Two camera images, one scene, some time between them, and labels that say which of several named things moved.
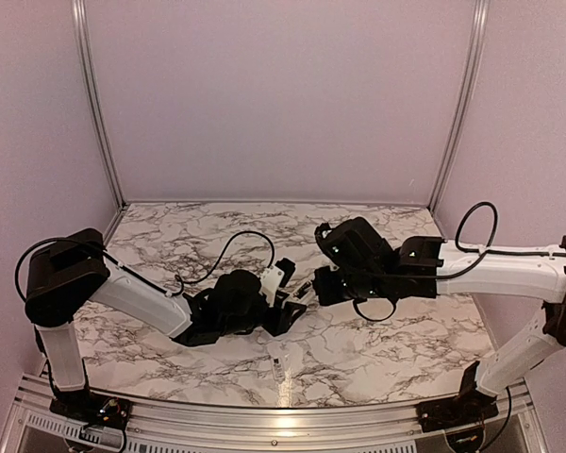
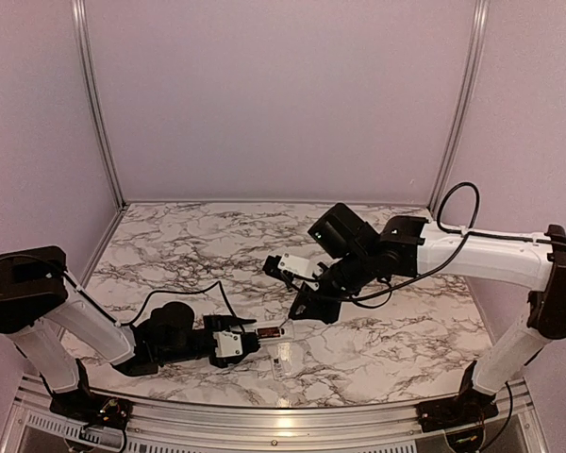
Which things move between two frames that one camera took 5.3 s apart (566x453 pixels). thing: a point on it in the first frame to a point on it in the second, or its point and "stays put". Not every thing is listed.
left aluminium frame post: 85,53 stays put
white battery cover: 277,370 stays put
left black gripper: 283,319 to 219,320
